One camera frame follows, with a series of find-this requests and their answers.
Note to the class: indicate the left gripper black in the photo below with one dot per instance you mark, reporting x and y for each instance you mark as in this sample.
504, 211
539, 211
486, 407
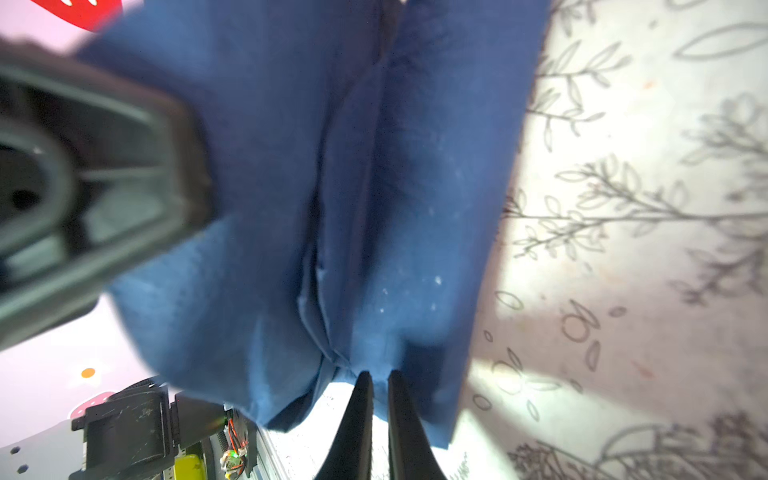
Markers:
98, 175

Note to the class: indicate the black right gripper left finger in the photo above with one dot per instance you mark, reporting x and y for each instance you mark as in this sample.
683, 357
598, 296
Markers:
350, 455

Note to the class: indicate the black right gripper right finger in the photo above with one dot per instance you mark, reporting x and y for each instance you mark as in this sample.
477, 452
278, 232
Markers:
410, 453

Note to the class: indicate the blue paper napkin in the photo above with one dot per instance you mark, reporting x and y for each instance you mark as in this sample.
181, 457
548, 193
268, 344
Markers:
361, 152

